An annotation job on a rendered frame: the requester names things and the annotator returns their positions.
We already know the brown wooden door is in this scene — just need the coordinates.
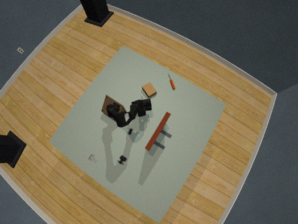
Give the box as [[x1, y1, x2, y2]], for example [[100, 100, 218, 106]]
[[145, 112, 171, 151]]

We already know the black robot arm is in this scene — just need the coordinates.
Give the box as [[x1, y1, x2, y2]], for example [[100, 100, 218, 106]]
[[106, 99, 151, 127]]

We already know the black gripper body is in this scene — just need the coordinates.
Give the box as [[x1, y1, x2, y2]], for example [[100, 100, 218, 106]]
[[130, 105, 152, 111]]

